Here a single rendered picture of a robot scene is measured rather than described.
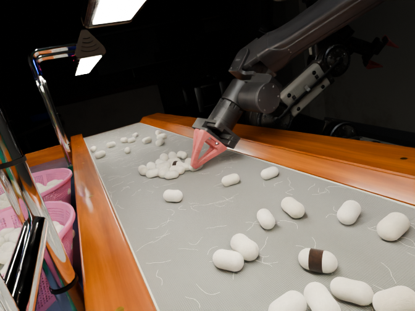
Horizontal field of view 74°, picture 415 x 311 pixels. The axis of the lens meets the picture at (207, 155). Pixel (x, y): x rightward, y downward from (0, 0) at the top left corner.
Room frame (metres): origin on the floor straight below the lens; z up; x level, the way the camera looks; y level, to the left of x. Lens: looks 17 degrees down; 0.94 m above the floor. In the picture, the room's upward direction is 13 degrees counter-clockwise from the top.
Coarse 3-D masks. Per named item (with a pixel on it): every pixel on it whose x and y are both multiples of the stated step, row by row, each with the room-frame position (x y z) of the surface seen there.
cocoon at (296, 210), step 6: (288, 198) 0.32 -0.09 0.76; (282, 204) 0.32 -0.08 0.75; (288, 204) 0.31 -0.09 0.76; (294, 204) 0.30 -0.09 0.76; (300, 204) 0.30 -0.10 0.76; (288, 210) 0.30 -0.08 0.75; (294, 210) 0.29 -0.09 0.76; (300, 210) 0.29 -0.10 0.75; (294, 216) 0.29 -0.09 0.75; (300, 216) 0.29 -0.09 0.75
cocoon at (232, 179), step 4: (224, 176) 0.44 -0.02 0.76; (228, 176) 0.44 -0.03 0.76; (232, 176) 0.44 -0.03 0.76; (236, 176) 0.44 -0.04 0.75; (224, 180) 0.44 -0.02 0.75; (228, 180) 0.44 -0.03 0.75; (232, 180) 0.44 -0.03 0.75; (236, 180) 0.44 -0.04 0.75; (224, 184) 0.44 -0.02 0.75; (228, 184) 0.43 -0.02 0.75; (232, 184) 0.44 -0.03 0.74
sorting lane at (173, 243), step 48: (96, 144) 1.14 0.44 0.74; (144, 144) 0.93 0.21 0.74; (192, 144) 0.79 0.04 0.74; (144, 192) 0.50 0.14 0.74; (192, 192) 0.45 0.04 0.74; (240, 192) 0.41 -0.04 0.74; (288, 192) 0.37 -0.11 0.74; (336, 192) 0.34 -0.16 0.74; (144, 240) 0.33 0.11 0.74; (192, 240) 0.30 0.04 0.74; (288, 240) 0.26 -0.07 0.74; (336, 240) 0.24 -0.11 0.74; (384, 240) 0.23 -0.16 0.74; (192, 288) 0.22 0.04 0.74; (240, 288) 0.21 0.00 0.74; (288, 288) 0.20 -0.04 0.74; (384, 288) 0.18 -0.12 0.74
